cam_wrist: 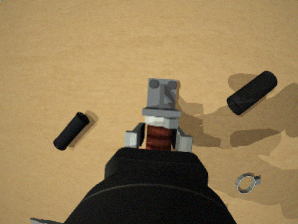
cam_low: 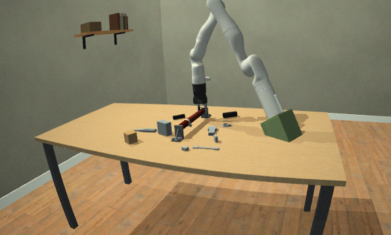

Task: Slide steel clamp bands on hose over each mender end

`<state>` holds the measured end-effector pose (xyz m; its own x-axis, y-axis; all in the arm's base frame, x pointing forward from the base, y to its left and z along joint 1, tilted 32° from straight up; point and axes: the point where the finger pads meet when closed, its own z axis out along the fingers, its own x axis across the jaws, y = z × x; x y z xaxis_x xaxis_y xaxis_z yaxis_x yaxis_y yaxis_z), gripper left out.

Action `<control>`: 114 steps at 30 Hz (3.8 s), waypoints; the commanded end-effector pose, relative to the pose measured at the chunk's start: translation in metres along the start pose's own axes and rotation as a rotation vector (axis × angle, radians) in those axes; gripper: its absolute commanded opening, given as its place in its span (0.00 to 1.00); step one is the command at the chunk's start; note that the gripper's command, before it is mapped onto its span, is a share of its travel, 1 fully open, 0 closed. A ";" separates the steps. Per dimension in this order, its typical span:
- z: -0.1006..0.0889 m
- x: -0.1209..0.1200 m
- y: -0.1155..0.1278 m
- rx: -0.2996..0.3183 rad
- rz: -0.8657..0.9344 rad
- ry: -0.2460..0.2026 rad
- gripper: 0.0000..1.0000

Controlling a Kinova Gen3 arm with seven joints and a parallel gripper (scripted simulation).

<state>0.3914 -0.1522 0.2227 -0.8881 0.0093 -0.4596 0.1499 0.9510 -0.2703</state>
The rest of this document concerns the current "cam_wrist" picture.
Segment grey metal clamp band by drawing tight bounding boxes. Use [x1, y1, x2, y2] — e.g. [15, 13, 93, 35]
[235, 173, 261, 194]
[145, 116, 179, 129]

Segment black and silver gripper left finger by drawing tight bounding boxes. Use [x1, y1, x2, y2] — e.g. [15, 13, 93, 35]
[124, 122, 145, 148]

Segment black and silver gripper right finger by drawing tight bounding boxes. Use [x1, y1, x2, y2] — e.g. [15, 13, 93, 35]
[172, 126, 193, 152]

